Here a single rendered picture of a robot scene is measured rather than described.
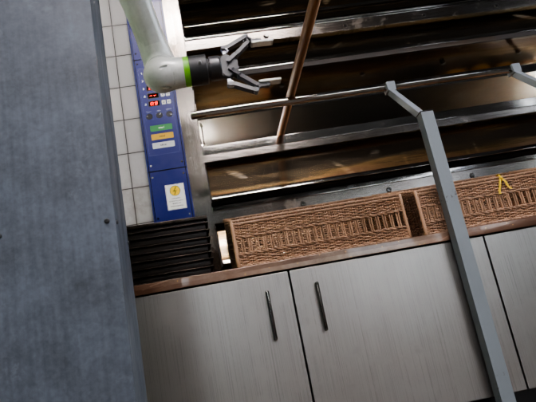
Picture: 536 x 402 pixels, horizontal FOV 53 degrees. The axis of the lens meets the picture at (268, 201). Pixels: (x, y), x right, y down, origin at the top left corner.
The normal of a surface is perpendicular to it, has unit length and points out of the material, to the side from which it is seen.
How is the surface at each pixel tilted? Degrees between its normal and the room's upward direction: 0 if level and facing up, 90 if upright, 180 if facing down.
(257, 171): 70
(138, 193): 90
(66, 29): 90
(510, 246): 90
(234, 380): 90
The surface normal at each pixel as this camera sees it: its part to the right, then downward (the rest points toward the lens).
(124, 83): 0.06, -0.27
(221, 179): 0.00, -0.58
